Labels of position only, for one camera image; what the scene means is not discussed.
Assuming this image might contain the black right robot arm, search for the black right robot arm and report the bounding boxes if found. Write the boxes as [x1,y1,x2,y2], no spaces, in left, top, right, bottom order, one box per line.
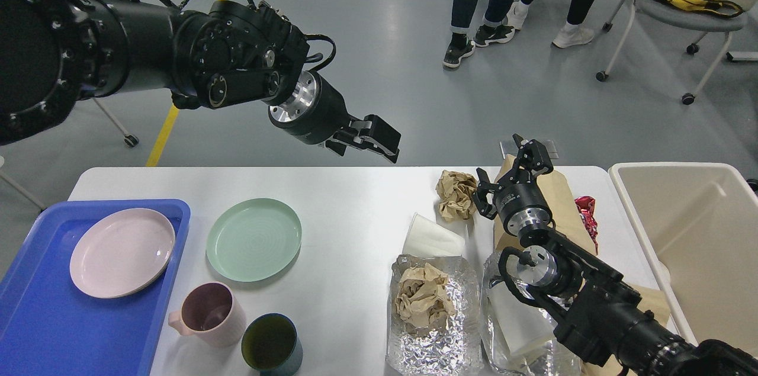
[472,134,757,375]

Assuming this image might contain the dark teal cup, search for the dark teal cup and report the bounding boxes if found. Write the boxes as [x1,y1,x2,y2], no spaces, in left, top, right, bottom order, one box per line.
[240,313,303,375]

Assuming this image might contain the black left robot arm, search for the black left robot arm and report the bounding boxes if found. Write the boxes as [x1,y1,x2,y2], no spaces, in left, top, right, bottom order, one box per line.
[1,0,401,163]

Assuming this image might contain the blue plastic tray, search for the blue plastic tray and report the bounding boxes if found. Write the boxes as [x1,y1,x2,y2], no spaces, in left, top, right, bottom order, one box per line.
[1,199,191,375]

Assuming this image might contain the brown paper bag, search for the brown paper bag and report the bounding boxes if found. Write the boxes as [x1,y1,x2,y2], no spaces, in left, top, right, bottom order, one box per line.
[493,154,670,375]

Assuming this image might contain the crumpled brown paper ball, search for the crumpled brown paper ball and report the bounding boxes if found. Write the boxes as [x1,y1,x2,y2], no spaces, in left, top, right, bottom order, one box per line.
[435,170,477,223]

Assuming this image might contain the pink plate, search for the pink plate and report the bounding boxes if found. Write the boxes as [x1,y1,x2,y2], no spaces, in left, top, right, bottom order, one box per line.
[69,208,176,300]

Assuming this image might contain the aluminium foil sheet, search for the aluminium foil sheet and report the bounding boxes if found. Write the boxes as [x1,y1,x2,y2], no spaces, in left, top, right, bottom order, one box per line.
[386,254,484,375]

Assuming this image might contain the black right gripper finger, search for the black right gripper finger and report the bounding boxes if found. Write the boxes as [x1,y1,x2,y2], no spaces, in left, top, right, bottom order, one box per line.
[503,134,553,185]
[472,168,500,220]

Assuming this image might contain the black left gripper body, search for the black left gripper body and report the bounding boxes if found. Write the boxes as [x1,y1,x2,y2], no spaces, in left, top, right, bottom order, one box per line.
[268,70,351,146]

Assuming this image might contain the red foil wrapper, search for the red foil wrapper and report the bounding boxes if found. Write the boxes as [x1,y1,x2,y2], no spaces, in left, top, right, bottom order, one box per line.
[574,196,599,255]

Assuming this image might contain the green plate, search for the green plate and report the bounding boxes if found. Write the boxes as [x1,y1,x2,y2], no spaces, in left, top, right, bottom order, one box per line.
[206,198,301,282]

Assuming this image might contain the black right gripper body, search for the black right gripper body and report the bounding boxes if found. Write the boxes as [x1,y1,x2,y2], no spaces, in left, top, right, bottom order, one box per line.
[493,182,553,233]

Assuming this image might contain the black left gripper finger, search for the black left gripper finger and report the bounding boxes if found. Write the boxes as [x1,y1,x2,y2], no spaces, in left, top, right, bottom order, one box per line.
[325,133,400,164]
[345,114,401,150]

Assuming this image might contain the white paper cup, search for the white paper cup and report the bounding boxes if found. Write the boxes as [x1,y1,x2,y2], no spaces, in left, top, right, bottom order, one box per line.
[402,213,465,258]

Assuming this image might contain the grey chair left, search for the grey chair left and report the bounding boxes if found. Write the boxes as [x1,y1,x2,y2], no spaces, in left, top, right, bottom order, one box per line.
[1,98,140,213]

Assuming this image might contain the beige plastic bin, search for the beige plastic bin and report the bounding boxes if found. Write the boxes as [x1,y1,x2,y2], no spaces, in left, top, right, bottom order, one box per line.
[609,162,757,355]

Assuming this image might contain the crumpled brown paper on foil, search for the crumpled brown paper on foil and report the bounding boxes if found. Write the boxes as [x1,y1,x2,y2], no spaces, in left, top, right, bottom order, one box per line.
[393,263,457,330]

